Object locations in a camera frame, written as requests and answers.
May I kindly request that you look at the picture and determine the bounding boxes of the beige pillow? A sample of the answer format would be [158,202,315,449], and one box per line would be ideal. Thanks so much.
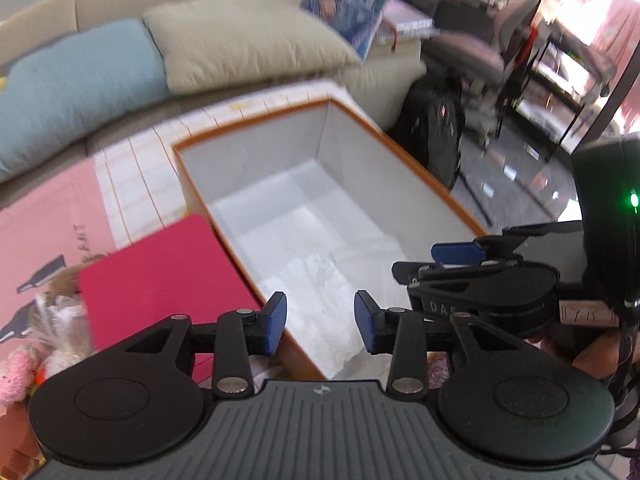
[142,0,362,96]

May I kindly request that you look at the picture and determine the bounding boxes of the white plush toy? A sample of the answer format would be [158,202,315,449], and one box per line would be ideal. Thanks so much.
[29,292,97,378]

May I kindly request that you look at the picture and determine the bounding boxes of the orange cardboard box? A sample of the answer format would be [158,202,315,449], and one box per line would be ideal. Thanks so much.
[172,97,489,382]

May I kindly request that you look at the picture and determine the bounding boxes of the black backpack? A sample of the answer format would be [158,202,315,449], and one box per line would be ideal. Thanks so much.
[389,74,467,192]

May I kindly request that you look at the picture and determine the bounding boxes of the pink knitted toy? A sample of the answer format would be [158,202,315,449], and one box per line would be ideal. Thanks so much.
[0,347,37,407]

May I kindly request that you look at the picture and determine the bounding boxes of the white book with red edge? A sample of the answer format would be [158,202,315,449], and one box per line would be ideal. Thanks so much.
[376,0,437,55]

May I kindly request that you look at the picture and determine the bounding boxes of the black shelf rack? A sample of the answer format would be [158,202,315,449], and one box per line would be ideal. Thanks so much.
[496,24,617,163]

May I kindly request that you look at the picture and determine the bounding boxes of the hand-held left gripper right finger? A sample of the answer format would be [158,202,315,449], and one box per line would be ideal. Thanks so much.
[353,290,525,397]

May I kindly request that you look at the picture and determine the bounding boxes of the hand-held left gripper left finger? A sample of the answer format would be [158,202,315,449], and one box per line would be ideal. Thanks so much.
[122,291,288,397]

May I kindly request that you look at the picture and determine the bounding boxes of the brown plush toy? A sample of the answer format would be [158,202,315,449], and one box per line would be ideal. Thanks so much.
[47,266,86,296]

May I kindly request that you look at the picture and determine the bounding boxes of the light blue pillow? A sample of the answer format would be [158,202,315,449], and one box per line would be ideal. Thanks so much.
[0,19,169,184]

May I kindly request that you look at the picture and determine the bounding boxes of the pink office chair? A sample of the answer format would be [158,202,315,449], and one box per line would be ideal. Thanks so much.
[426,0,545,148]

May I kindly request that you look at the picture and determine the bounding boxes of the magenta box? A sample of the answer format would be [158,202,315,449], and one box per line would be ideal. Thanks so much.
[77,214,264,385]

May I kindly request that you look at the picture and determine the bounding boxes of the pink and white printed cloth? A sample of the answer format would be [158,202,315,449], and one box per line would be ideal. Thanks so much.
[0,80,387,411]

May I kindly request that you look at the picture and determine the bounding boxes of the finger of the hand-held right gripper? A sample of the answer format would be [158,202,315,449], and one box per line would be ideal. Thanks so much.
[431,234,527,266]
[391,258,524,284]

